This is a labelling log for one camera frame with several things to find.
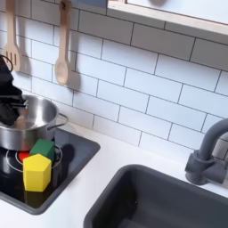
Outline dark grey tap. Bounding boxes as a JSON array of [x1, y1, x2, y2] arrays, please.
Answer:
[[183, 118, 228, 187]]

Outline thin black cable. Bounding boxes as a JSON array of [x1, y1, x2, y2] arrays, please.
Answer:
[[0, 53, 14, 73]]

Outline steel pot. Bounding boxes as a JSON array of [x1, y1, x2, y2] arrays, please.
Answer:
[[0, 94, 69, 152]]

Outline dark grey sink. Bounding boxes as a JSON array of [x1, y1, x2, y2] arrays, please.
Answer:
[[83, 163, 228, 228]]

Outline light wooden kitchen frame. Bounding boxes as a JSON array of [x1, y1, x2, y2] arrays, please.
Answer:
[[106, 0, 228, 37]]

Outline white toy microwave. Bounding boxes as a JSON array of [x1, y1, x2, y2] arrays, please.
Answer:
[[126, 0, 228, 25]]

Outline black stove top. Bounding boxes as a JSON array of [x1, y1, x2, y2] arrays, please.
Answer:
[[0, 126, 102, 216]]

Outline wooden spoon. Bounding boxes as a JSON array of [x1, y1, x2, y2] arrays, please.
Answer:
[[53, 0, 73, 86]]

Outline grey range hood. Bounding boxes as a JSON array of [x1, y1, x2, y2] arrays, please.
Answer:
[[70, 0, 109, 9]]

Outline wooden slotted spatula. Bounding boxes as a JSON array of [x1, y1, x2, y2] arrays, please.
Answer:
[[2, 0, 22, 72]]

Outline green block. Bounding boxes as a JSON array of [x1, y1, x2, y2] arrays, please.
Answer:
[[28, 138, 56, 165]]

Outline yellow block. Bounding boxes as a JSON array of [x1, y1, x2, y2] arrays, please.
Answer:
[[22, 153, 53, 193]]

